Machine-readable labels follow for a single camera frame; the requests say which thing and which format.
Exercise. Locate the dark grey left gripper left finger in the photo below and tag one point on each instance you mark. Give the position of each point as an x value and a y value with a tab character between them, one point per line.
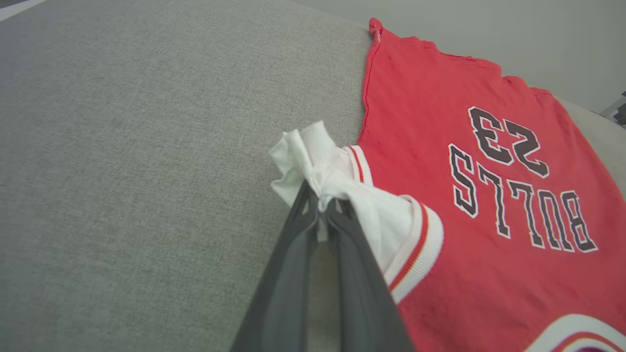
283	293

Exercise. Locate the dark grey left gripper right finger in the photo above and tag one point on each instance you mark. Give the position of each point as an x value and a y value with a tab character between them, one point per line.
362	303

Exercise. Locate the red and white basketball jersey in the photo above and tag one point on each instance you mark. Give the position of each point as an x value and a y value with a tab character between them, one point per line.
489	293

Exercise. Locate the grey fabric sofa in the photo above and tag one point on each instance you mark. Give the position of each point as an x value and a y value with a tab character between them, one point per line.
122	171

